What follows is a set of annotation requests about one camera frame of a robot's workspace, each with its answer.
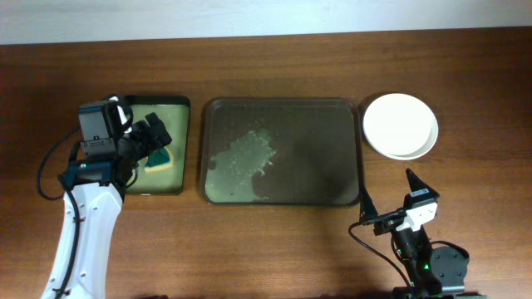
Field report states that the dark brown serving tray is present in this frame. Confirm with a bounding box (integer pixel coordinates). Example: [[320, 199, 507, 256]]
[[199, 98, 365, 207]]

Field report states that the small black soapy water tray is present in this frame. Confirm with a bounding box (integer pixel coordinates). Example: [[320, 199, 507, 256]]
[[126, 95, 190, 195]]

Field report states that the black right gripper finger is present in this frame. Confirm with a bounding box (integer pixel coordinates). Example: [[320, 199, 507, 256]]
[[406, 169, 440, 199], [359, 186, 378, 221]]

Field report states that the white plate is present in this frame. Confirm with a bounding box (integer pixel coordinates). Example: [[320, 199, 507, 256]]
[[362, 120, 438, 160]]

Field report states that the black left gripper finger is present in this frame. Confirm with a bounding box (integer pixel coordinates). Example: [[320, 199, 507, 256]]
[[132, 120, 164, 159], [144, 112, 172, 145]]

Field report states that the cream yellow plate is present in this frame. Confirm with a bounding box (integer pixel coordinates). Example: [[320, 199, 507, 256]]
[[362, 93, 439, 160]]

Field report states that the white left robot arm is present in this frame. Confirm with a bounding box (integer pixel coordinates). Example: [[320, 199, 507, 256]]
[[42, 113, 171, 298]]

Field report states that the green and yellow sponge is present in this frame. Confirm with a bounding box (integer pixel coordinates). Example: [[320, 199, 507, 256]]
[[144, 146, 175, 173]]

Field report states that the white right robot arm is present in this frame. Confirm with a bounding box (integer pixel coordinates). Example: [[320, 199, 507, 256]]
[[348, 169, 484, 298]]

